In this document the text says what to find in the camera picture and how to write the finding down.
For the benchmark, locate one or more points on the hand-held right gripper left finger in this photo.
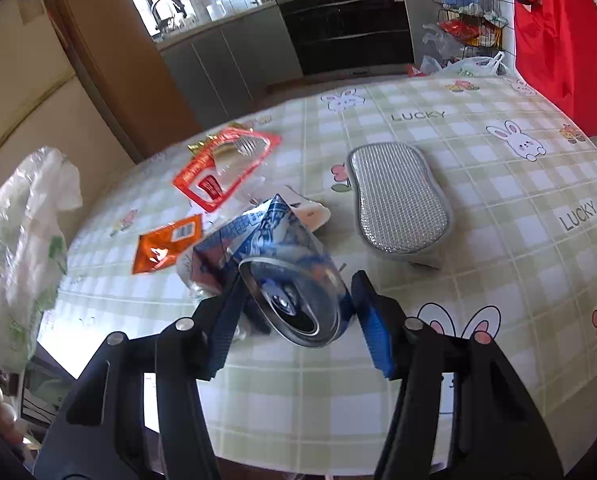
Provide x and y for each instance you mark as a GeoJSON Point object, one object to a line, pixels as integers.
{"type": "Point", "coordinates": [223, 330]}

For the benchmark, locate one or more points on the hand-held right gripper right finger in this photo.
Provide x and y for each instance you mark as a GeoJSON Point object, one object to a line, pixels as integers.
{"type": "Point", "coordinates": [378, 340]}

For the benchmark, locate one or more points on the crushed drink can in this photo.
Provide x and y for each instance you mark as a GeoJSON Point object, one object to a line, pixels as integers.
{"type": "Point", "coordinates": [298, 280]}

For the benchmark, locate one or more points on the orange sauce packet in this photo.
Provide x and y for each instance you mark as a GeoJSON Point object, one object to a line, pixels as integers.
{"type": "Point", "coordinates": [163, 245]}

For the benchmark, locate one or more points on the silver mesh scouring sponge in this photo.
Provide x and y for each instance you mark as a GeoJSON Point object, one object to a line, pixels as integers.
{"type": "Point", "coordinates": [398, 200]}

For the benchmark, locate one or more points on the red clear plastic package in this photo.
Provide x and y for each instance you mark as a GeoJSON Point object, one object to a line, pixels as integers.
{"type": "Point", "coordinates": [203, 180]}

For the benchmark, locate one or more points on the translucent plastic bag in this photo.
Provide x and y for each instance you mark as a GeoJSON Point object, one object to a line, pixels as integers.
{"type": "Point", "coordinates": [23, 240]}

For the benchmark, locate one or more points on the checked rabbit tablecloth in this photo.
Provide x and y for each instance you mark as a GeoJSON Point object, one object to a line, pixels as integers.
{"type": "Point", "coordinates": [478, 260]}

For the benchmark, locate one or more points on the red paper bag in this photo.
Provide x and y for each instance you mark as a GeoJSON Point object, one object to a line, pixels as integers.
{"type": "Point", "coordinates": [415, 70]}

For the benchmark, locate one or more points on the grey base cabinets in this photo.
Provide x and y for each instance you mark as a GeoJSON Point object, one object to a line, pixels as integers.
{"type": "Point", "coordinates": [228, 55]}

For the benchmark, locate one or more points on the white green plastic bag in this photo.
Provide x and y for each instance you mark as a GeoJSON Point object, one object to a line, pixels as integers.
{"type": "Point", "coordinates": [468, 67]}

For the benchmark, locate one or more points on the white hanging plastic bag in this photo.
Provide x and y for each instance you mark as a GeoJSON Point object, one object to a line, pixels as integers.
{"type": "Point", "coordinates": [441, 42]}

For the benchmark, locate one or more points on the black oven range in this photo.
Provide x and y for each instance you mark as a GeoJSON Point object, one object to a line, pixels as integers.
{"type": "Point", "coordinates": [348, 30]}

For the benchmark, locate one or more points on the cream refrigerator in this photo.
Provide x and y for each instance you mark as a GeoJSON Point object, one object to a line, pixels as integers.
{"type": "Point", "coordinates": [28, 85]}

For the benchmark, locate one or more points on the white kettle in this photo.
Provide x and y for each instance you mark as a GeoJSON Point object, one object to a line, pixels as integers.
{"type": "Point", "coordinates": [216, 12]}

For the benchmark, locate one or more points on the chrome kitchen faucet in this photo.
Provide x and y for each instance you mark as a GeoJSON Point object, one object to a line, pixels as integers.
{"type": "Point", "coordinates": [168, 10]}

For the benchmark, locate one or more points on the red apron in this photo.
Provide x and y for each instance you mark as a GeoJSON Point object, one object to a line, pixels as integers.
{"type": "Point", "coordinates": [558, 35]}

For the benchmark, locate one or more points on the fridge label sticker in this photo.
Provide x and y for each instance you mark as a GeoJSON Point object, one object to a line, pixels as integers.
{"type": "Point", "coordinates": [29, 6]}

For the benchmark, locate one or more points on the wooden door frame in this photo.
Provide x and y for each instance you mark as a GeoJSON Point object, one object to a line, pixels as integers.
{"type": "Point", "coordinates": [128, 60]}

